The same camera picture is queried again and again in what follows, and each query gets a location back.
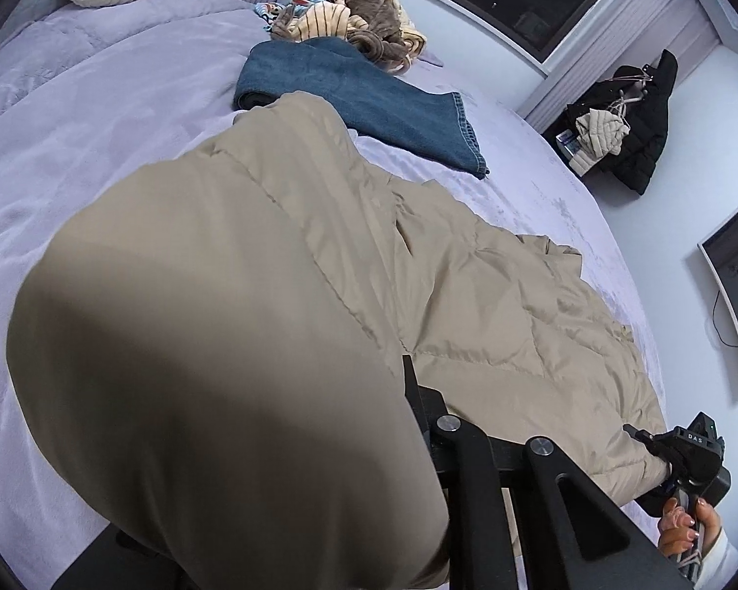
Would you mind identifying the folded blue jeans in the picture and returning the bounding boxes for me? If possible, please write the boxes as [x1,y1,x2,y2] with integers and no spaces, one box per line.
[232,37,492,180]

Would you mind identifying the person's right hand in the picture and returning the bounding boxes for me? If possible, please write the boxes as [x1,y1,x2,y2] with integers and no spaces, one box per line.
[657,498,723,567]

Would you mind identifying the black monitor cable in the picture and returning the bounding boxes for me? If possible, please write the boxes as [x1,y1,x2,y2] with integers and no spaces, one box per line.
[712,289,738,382]

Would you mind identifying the hanging black coat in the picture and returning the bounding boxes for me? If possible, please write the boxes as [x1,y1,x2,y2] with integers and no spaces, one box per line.
[541,49,679,196]

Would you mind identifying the person's right forearm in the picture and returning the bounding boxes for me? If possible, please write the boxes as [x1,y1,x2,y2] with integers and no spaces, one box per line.
[692,527,738,590]

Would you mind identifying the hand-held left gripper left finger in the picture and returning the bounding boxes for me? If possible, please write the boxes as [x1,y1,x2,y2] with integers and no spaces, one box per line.
[52,525,188,590]

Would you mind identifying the hanging beige striped garment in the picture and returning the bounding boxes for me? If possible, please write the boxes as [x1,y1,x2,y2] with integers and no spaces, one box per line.
[569,107,631,176]

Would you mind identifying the colourful printed cloth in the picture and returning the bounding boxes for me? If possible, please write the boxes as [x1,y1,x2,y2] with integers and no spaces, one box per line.
[253,0,327,21]

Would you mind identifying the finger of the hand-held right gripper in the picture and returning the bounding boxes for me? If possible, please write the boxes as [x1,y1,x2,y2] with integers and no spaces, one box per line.
[623,424,676,459]

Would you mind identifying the beige brown striped plush clothes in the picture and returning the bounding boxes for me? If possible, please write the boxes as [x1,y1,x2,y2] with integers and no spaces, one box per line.
[269,0,428,75]

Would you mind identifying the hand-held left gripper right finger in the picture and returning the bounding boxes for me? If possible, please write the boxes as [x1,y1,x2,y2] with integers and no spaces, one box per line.
[401,354,708,590]

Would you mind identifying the beige down jacket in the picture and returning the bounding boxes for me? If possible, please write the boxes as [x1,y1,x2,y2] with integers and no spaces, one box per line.
[5,91,671,590]

